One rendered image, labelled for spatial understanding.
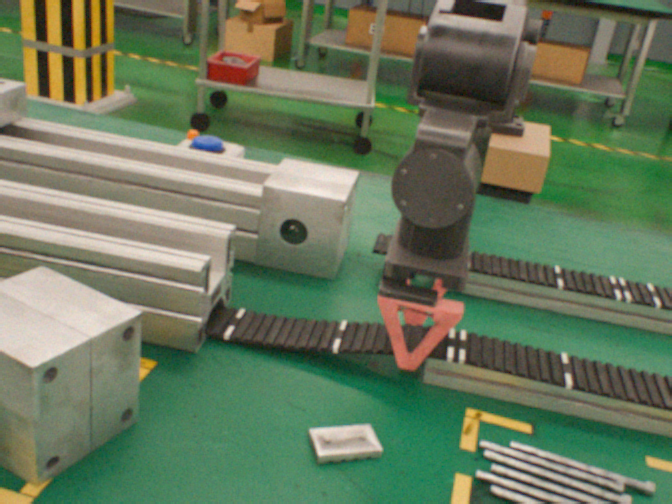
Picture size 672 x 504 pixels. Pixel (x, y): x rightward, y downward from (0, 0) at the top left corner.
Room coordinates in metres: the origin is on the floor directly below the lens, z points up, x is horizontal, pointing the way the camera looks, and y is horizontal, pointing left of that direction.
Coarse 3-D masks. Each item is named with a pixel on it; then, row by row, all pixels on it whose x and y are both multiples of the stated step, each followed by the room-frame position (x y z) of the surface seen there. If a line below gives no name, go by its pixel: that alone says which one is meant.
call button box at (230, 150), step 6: (180, 144) 0.93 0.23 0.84; (186, 144) 0.93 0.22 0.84; (228, 144) 0.96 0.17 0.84; (234, 144) 0.96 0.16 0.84; (204, 150) 0.91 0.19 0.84; (216, 150) 0.92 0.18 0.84; (222, 150) 0.92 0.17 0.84; (228, 150) 0.93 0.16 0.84; (234, 150) 0.94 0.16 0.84; (240, 150) 0.94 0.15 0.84; (228, 156) 0.91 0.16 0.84; (234, 156) 0.92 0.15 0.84; (240, 156) 0.94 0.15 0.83
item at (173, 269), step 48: (0, 192) 0.64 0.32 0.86; (48, 192) 0.65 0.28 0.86; (0, 240) 0.56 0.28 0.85; (48, 240) 0.56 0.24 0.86; (96, 240) 0.57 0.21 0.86; (144, 240) 0.63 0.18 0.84; (192, 240) 0.62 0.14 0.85; (96, 288) 0.55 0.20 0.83; (144, 288) 0.55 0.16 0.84; (192, 288) 0.56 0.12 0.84; (144, 336) 0.55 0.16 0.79; (192, 336) 0.55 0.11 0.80
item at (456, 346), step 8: (448, 336) 0.58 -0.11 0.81; (456, 336) 0.58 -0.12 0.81; (464, 336) 0.58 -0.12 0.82; (448, 344) 0.56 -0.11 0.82; (456, 344) 0.57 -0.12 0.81; (464, 344) 0.57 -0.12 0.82; (448, 352) 0.55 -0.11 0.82; (456, 352) 0.56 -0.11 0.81; (464, 352) 0.55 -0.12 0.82; (448, 360) 0.54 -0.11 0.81; (456, 360) 0.54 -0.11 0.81; (464, 360) 0.54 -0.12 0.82
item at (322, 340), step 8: (336, 320) 0.61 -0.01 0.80; (320, 328) 0.59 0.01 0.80; (328, 328) 0.60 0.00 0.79; (336, 328) 0.60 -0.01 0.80; (320, 336) 0.58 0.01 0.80; (328, 336) 0.58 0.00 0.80; (312, 344) 0.56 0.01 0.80; (320, 344) 0.57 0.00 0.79; (328, 344) 0.56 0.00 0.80; (328, 352) 0.56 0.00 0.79
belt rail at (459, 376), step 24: (432, 360) 0.55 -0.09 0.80; (456, 384) 0.55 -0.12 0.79; (480, 384) 0.55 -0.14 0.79; (504, 384) 0.55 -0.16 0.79; (528, 384) 0.54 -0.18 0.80; (552, 408) 0.54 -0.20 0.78; (576, 408) 0.54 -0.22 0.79; (600, 408) 0.54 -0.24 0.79; (624, 408) 0.53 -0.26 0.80; (648, 408) 0.53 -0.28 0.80
